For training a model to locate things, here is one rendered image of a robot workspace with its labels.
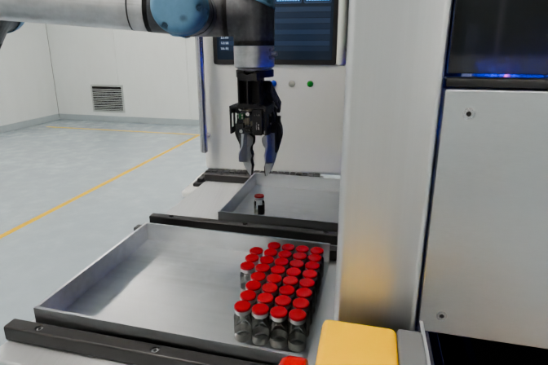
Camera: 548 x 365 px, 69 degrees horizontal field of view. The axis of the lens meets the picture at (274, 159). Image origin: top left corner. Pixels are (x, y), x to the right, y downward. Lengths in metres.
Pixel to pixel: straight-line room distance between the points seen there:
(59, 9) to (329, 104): 0.88
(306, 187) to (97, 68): 6.46
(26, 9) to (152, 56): 6.06
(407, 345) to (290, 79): 1.10
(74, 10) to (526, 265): 0.62
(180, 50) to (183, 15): 5.91
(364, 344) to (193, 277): 0.40
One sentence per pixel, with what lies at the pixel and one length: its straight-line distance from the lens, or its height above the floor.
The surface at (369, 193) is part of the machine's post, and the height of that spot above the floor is 1.13.
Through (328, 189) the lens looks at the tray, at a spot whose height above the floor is 0.89.
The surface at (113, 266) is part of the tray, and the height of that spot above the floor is 0.88.
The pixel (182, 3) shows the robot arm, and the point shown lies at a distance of 0.60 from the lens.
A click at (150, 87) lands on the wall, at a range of 6.81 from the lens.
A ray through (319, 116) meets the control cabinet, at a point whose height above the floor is 1.01.
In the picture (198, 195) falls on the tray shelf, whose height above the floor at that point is 0.88.
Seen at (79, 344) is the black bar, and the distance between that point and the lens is 0.56.
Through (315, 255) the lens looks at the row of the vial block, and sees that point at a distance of 0.62.
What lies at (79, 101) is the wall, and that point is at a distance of 7.60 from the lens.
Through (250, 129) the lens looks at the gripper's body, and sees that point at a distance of 0.75.
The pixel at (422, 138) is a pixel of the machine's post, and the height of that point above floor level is 1.17.
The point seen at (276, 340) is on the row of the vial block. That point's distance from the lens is 0.52.
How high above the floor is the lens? 1.23
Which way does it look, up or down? 16 degrees down
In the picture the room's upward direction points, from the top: straight up
